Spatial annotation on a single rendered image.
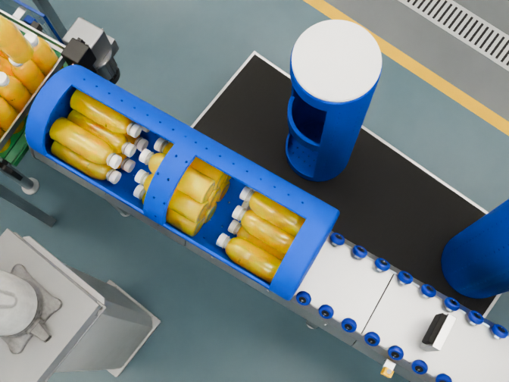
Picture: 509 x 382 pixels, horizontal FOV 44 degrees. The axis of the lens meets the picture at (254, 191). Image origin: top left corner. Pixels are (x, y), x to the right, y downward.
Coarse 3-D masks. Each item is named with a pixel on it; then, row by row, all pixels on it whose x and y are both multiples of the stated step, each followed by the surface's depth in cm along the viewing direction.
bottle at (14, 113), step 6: (0, 96) 194; (0, 102) 191; (6, 102) 194; (0, 108) 192; (6, 108) 194; (12, 108) 199; (0, 114) 193; (6, 114) 195; (12, 114) 198; (0, 120) 195; (6, 120) 197; (12, 120) 200; (0, 126) 200; (6, 126) 200; (18, 126) 204
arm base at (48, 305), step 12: (24, 276) 176; (36, 288) 173; (48, 300) 173; (60, 300) 174; (36, 312) 169; (48, 312) 173; (36, 324) 170; (0, 336) 172; (12, 336) 169; (24, 336) 171; (36, 336) 169; (48, 336) 172; (12, 348) 171
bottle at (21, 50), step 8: (0, 16) 168; (0, 24) 167; (8, 24) 169; (0, 32) 167; (8, 32) 169; (16, 32) 173; (0, 40) 170; (8, 40) 171; (16, 40) 174; (24, 40) 178; (0, 48) 174; (8, 48) 174; (16, 48) 176; (24, 48) 179; (32, 48) 183; (8, 56) 179; (16, 56) 179; (24, 56) 181; (32, 56) 184
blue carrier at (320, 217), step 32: (64, 96) 187; (96, 96) 175; (128, 96) 179; (32, 128) 176; (160, 128) 172; (192, 128) 180; (192, 160) 170; (224, 160) 170; (128, 192) 190; (160, 192) 168; (288, 192) 169; (160, 224) 178; (224, 224) 191; (320, 224) 164; (224, 256) 181; (288, 256) 162; (288, 288) 165
